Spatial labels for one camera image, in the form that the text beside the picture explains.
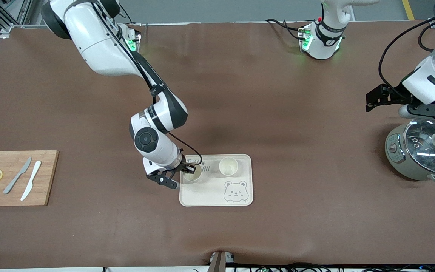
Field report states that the glass cooker lid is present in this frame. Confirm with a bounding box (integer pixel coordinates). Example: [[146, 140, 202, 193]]
[[404, 119, 435, 175]]

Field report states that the sage green electric cooker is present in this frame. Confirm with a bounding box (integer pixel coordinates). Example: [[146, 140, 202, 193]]
[[385, 120, 435, 185]]

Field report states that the aluminium frame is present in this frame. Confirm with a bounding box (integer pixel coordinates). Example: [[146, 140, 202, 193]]
[[0, 0, 27, 38]]

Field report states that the grey plastic knife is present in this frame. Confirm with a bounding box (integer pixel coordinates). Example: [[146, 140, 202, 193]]
[[3, 157, 32, 195]]

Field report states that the white plastic cup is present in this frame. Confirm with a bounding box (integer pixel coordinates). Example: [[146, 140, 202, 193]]
[[219, 157, 238, 177], [183, 163, 203, 182]]

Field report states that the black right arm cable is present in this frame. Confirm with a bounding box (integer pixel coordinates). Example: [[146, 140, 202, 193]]
[[89, 2, 204, 167]]

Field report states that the wooden cutting board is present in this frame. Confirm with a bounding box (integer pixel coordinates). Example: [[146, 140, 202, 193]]
[[0, 150, 59, 207]]

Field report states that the white plastic knife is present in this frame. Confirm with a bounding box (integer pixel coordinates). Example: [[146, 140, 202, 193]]
[[20, 161, 42, 201]]

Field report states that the black base cable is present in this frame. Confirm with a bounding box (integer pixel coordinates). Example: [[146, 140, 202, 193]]
[[266, 18, 305, 40]]

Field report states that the brown table cover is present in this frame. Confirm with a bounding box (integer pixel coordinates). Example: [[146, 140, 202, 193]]
[[0, 21, 435, 269]]

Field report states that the table edge camera mount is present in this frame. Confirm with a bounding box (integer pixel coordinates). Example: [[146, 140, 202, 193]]
[[208, 250, 236, 272]]

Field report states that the cream tray with bear print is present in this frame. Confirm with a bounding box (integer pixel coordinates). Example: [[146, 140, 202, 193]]
[[179, 154, 254, 207]]

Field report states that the black right camera bracket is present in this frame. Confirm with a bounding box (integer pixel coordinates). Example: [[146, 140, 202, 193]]
[[147, 169, 180, 189]]

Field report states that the short black left arm cable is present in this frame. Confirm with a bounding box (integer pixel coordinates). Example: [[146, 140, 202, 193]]
[[418, 23, 435, 53]]

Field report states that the long black left arm cable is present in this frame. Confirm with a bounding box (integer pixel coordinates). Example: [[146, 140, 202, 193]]
[[378, 18, 435, 99]]

